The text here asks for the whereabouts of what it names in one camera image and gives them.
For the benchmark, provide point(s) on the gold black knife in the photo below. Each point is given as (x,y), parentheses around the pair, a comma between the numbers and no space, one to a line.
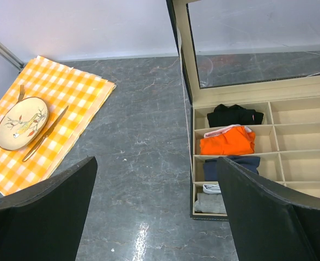
(44,136)

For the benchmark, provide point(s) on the orange rolled underwear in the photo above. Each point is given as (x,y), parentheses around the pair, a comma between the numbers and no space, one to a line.
(228,141)

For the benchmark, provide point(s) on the orange checkered cloth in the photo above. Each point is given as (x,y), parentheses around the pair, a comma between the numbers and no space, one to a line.
(77,94)

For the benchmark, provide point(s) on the black rolled underwear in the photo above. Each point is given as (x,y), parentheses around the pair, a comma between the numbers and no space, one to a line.
(233,115)

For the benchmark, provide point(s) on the black divided storage box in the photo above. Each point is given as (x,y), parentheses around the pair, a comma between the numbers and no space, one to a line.
(261,55)

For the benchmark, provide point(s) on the beige bird pattern plate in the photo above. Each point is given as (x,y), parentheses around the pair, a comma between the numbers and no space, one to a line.
(22,123)

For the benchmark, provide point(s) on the navy rolled underwear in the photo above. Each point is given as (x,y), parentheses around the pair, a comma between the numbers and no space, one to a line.
(249,162)

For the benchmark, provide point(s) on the aluminium left frame post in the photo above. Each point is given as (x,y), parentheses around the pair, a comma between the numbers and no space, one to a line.
(11,57)

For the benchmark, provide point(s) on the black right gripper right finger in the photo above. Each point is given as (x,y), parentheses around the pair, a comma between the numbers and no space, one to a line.
(268,221)

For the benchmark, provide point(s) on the gold fork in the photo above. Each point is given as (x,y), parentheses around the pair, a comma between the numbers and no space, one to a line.
(21,94)

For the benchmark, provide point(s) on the grey white rolled underwear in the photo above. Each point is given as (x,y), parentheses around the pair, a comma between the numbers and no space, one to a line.
(210,200)

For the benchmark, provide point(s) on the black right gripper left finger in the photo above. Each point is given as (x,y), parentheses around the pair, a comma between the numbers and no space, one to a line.
(45,221)

